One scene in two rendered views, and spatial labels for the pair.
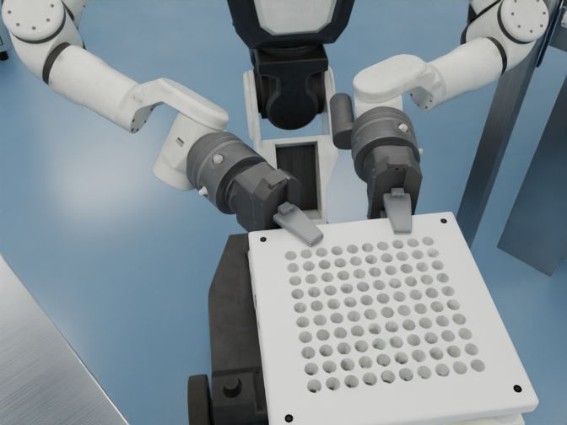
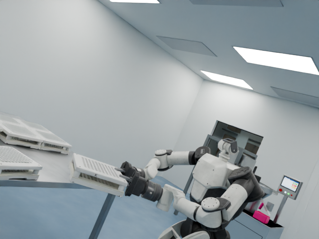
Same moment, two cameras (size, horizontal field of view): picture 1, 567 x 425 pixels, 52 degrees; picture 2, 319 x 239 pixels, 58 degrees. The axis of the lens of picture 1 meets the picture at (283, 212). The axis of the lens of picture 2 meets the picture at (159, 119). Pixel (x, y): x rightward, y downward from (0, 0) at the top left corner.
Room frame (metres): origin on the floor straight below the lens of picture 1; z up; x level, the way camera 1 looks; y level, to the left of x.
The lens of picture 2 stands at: (0.19, -1.48, 1.38)
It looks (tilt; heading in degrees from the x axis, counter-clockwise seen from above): 0 degrees down; 77
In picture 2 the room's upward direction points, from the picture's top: 23 degrees clockwise
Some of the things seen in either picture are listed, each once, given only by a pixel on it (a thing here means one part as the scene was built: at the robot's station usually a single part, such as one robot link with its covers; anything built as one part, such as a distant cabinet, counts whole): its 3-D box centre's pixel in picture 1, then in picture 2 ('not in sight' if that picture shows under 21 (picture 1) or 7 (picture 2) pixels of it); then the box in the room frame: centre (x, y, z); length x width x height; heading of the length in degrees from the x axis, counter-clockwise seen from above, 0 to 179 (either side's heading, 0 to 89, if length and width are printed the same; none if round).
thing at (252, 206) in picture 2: not in sight; (258, 199); (2.63, 1.80, 0.95); 0.49 x 0.36 x 0.38; 124
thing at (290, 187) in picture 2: not in sight; (283, 200); (2.85, 1.64, 1.07); 0.23 x 0.10 x 0.62; 124
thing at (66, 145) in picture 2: not in sight; (49, 138); (0.02, 0.78, 0.93); 0.25 x 0.24 x 0.02; 40
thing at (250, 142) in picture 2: not in sight; (231, 149); (3.62, 4.79, 1.43); 1.32 x 0.01 x 1.11; 124
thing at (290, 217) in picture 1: (299, 223); (119, 169); (0.46, -0.02, 1.07); 0.06 x 0.03 x 0.02; 40
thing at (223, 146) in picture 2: not in sight; (227, 148); (0.97, -0.01, 1.38); 0.10 x 0.07 x 0.09; 98
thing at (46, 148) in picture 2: not in sight; (47, 144); (0.02, 0.78, 0.88); 0.24 x 0.24 x 0.02; 40
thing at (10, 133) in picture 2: not in sight; (18, 131); (-0.17, 0.62, 0.93); 0.25 x 0.24 x 0.02; 40
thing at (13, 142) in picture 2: not in sight; (15, 138); (-0.17, 0.62, 0.88); 0.24 x 0.24 x 0.02; 40
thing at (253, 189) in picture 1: (251, 194); (129, 174); (0.52, 0.04, 1.05); 0.12 x 0.10 x 0.13; 40
